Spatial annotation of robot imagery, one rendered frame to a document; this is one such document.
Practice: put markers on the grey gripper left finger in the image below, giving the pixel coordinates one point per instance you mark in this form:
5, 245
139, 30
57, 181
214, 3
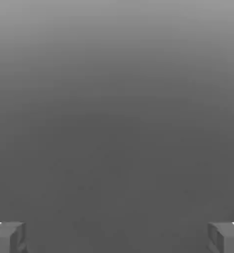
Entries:
6, 237

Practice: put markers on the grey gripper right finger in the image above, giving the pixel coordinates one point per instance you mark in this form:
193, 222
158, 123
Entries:
227, 237

